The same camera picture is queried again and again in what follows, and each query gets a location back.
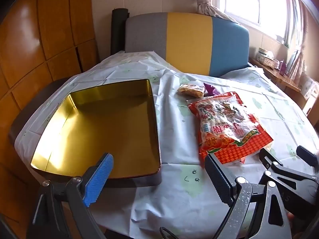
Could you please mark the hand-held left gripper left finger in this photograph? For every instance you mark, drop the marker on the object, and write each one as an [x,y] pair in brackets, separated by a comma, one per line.
[99,179]

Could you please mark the light wooden cabinet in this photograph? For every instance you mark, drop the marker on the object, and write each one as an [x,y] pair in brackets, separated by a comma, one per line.
[311,97]

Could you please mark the patterned tissue box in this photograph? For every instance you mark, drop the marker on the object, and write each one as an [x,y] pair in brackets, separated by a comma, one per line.
[265,61]

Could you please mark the large rice cracker bag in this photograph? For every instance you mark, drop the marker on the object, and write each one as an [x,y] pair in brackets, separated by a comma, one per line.
[246,149]

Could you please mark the grey yellow blue chair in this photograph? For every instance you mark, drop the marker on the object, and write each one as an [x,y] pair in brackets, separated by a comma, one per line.
[189,42]

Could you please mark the clear bag with colourful print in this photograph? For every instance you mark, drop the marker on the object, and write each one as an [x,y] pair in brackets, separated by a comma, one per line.
[224,114]

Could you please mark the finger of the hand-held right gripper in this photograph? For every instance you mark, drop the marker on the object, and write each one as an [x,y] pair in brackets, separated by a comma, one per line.
[307,156]
[268,158]

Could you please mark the wooden side desk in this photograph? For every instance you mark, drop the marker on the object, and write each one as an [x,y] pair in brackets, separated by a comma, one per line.
[281,78]

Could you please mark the white dotted bag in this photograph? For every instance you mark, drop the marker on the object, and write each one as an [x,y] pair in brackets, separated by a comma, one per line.
[306,86]

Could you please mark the orange crumb cake packet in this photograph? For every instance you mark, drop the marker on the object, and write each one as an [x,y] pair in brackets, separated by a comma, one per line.
[189,90]

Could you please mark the window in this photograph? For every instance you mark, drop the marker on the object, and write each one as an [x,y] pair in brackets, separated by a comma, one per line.
[249,0]

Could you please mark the small purple packet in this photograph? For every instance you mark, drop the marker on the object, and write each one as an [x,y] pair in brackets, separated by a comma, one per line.
[211,89]

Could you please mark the wooden wardrobe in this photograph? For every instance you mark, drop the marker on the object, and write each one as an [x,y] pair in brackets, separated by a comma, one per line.
[37,42]

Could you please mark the white and green box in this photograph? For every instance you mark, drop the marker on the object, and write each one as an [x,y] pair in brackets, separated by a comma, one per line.
[264,51]

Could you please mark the gold tin box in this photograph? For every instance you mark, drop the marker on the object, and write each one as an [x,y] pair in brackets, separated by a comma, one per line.
[99,124]

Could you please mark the purple box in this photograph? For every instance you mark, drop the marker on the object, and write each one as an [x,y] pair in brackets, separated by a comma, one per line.
[282,67]

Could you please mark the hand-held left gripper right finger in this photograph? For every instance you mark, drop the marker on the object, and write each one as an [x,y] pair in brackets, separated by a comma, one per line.
[219,181]

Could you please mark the patterned side curtain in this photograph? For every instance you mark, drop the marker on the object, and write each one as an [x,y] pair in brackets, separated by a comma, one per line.
[296,29]

